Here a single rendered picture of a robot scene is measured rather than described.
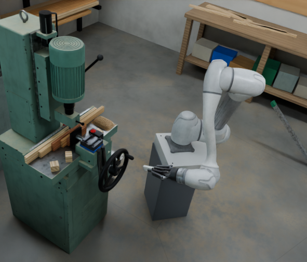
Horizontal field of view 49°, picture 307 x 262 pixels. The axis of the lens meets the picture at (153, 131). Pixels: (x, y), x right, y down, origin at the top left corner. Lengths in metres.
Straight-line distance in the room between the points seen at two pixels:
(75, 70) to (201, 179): 0.86
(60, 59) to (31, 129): 0.60
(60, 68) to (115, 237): 1.45
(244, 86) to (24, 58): 1.15
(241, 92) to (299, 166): 2.10
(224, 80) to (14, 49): 1.10
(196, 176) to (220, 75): 0.55
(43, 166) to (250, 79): 1.20
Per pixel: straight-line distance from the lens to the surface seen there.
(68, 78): 1.77
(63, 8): 4.68
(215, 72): 1.79
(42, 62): 1.85
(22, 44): 1.85
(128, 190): 2.99
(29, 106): 2.05
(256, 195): 3.28
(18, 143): 2.24
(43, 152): 1.96
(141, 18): 5.50
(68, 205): 2.16
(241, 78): 1.81
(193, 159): 2.35
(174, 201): 2.68
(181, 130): 2.27
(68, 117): 1.97
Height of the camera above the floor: 2.28
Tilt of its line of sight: 39 degrees down
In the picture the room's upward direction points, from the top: 10 degrees clockwise
